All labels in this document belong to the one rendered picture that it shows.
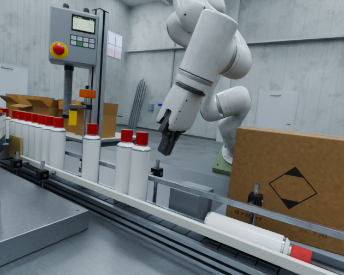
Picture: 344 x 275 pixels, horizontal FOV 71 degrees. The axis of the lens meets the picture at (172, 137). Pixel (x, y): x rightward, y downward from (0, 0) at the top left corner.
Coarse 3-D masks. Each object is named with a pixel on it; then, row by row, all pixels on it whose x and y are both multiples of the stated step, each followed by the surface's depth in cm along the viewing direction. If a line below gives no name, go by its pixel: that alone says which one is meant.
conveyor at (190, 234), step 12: (60, 180) 81; (84, 192) 73; (96, 192) 73; (120, 204) 66; (144, 216) 60; (156, 216) 61; (168, 228) 56; (180, 228) 56; (204, 240) 52; (228, 252) 48; (240, 252) 48; (252, 264) 45; (264, 264) 45; (312, 264) 47
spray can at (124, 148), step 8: (128, 136) 66; (120, 144) 66; (128, 144) 66; (120, 152) 66; (128, 152) 66; (120, 160) 66; (128, 160) 66; (120, 168) 66; (128, 168) 67; (120, 176) 66; (128, 176) 67; (120, 184) 67; (128, 184) 67; (120, 192) 67
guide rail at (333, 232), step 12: (72, 156) 87; (156, 180) 66; (168, 180) 65; (192, 192) 60; (204, 192) 58; (228, 204) 55; (240, 204) 53; (252, 204) 53; (276, 216) 49; (288, 216) 48; (312, 228) 46; (324, 228) 45
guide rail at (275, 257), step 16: (32, 160) 89; (64, 176) 78; (112, 192) 66; (144, 208) 59; (160, 208) 57; (176, 224) 54; (192, 224) 52; (224, 240) 48; (240, 240) 46; (256, 256) 45; (272, 256) 43; (288, 256) 42; (304, 272) 40; (320, 272) 39
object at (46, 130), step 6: (48, 120) 87; (48, 126) 88; (42, 132) 87; (48, 132) 87; (42, 138) 87; (48, 138) 87; (42, 144) 88; (48, 144) 87; (42, 150) 88; (48, 150) 88; (42, 156) 88; (48, 156) 88; (48, 162) 88
